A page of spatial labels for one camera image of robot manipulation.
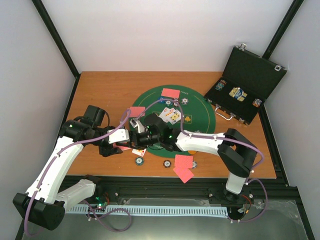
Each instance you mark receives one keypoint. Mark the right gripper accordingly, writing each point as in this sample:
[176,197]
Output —
[129,144]

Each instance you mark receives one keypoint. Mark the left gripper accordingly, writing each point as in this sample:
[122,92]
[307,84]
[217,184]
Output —
[109,150]

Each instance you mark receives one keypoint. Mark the red-backed playing card deck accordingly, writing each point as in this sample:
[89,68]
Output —
[122,148]

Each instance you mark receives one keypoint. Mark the face-up red king card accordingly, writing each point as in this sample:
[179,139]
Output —
[139,152]

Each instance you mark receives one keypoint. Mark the black red poker chip stack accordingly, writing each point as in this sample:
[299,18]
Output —
[167,164]

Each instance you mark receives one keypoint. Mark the black red chip top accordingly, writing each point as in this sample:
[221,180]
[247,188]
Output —
[175,102]

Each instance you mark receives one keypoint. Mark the red-backed card bottom edge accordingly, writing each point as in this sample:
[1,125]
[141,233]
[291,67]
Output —
[185,174]

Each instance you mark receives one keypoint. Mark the light blue chip top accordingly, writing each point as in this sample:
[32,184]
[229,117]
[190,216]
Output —
[184,101]

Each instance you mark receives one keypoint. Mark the light blue poker chip stack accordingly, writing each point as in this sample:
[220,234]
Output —
[194,164]

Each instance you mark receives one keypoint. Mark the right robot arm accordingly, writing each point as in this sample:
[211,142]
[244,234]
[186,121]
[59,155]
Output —
[236,152]

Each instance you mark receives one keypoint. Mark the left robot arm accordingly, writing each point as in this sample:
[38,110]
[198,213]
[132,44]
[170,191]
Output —
[43,204]

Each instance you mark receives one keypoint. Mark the blue small blind button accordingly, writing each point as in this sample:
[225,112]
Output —
[162,100]

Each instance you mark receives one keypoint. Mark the chips in case left slot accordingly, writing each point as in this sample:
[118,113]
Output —
[220,85]

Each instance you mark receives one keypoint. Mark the chips in case slot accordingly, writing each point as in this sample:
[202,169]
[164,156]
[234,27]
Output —
[220,85]
[257,103]

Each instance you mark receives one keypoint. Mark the blue card deck in case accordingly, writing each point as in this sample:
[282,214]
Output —
[238,94]

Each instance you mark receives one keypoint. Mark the chips in case right slot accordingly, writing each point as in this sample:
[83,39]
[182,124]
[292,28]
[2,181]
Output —
[257,103]

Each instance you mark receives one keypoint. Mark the black poker case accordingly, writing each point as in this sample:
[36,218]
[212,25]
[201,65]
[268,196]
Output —
[258,77]

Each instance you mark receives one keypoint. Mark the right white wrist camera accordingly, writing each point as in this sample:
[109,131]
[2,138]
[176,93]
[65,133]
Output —
[138,126]

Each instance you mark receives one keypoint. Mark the light blue cable duct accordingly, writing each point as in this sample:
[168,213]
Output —
[162,211]

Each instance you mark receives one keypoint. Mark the black aluminium frame rail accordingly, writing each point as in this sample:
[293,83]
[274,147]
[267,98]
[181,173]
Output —
[212,189]

